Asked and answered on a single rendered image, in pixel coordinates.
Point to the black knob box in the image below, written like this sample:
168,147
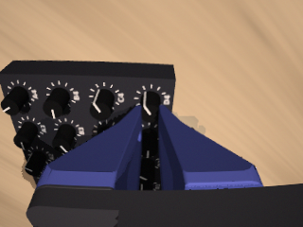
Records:
76,91

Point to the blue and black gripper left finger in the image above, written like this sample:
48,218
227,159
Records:
103,160

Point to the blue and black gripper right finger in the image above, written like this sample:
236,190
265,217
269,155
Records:
191,161

